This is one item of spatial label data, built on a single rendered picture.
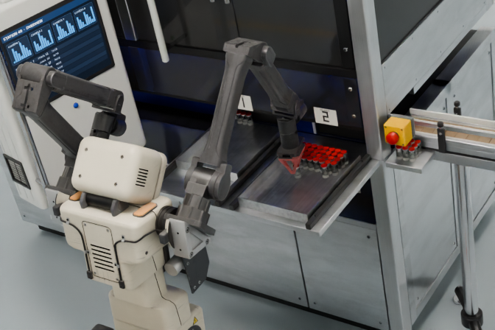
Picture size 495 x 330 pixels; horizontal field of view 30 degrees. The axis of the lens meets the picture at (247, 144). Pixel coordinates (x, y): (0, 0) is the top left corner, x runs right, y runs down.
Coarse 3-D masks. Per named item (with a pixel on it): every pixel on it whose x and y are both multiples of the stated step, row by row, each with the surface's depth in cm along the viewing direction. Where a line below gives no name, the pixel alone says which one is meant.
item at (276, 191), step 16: (272, 176) 306; (288, 176) 304; (304, 176) 303; (320, 176) 301; (336, 176) 299; (256, 192) 300; (272, 192) 298; (288, 192) 297; (304, 192) 295; (320, 192) 293; (256, 208) 291; (272, 208) 287; (288, 208) 289; (304, 208) 288
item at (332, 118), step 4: (316, 108) 306; (320, 108) 305; (316, 112) 307; (320, 112) 305; (328, 112) 304; (332, 112) 303; (316, 116) 308; (320, 116) 307; (332, 116) 304; (336, 116) 303; (316, 120) 309; (320, 120) 307; (328, 120) 306; (332, 120) 304; (336, 120) 304; (332, 124) 306; (336, 124) 305
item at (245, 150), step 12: (240, 132) 334; (252, 132) 332; (264, 132) 331; (276, 132) 329; (192, 144) 326; (204, 144) 331; (240, 144) 327; (252, 144) 325; (264, 144) 317; (180, 156) 321; (192, 156) 326; (228, 156) 321; (240, 156) 320; (252, 156) 319; (180, 168) 320; (240, 168) 314
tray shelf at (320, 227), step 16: (208, 128) 341; (320, 144) 318; (336, 144) 316; (352, 144) 314; (272, 160) 315; (352, 160) 306; (176, 176) 317; (256, 176) 308; (368, 176) 298; (160, 192) 310; (176, 192) 309; (240, 192) 302; (352, 192) 291; (224, 208) 296; (240, 208) 294; (336, 208) 285; (272, 224) 287; (288, 224) 283; (304, 224) 281; (320, 224) 280
